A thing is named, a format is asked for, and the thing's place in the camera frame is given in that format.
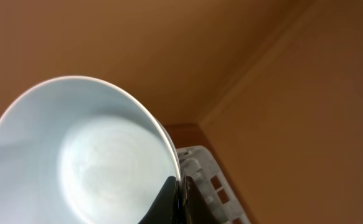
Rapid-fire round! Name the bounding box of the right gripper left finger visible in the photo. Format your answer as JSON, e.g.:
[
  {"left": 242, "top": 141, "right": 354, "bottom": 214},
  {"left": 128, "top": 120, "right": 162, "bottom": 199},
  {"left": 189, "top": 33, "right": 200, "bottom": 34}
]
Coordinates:
[{"left": 139, "top": 176, "right": 179, "bottom": 224}]

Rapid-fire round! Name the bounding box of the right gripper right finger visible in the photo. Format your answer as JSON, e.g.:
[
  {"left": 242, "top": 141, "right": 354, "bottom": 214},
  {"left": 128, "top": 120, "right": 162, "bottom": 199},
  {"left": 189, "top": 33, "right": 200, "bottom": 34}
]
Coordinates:
[{"left": 181, "top": 176, "right": 219, "bottom": 224}]

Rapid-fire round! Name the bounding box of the grey dishwasher rack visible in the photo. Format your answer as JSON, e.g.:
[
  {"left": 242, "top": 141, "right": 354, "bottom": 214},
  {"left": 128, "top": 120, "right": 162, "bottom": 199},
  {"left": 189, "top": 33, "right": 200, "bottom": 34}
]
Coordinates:
[{"left": 177, "top": 146, "right": 251, "bottom": 224}]

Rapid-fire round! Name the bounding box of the light blue bowl with food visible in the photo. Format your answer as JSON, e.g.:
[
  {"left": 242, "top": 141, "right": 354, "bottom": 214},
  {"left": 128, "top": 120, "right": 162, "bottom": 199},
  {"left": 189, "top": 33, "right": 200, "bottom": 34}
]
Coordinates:
[{"left": 0, "top": 76, "right": 181, "bottom": 223}]

